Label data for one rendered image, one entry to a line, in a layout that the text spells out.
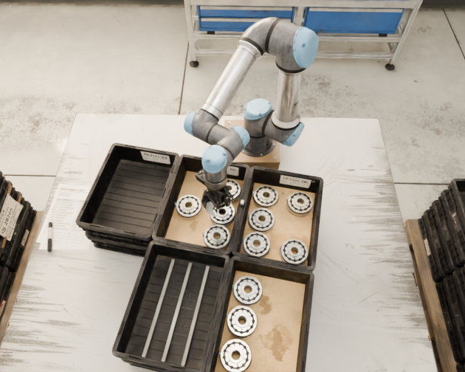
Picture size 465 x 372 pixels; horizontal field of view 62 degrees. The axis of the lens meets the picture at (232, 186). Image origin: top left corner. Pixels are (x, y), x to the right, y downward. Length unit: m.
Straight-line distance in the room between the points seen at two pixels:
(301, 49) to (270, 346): 0.98
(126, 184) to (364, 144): 1.17
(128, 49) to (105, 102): 0.65
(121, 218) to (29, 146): 1.67
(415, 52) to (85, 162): 2.94
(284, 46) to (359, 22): 2.01
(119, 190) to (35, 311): 0.56
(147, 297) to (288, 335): 0.52
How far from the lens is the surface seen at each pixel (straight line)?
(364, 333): 1.63
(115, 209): 1.66
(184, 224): 1.56
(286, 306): 1.45
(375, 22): 3.33
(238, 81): 1.32
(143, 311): 1.47
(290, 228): 1.56
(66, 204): 1.90
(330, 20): 3.24
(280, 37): 1.33
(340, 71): 3.49
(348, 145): 2.01
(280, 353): 1.41
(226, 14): 3.15
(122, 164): 1.77
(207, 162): 1.15
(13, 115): 3.46
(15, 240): 2.45
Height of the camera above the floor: 2.22
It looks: 58 degrees down
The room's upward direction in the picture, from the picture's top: straight up
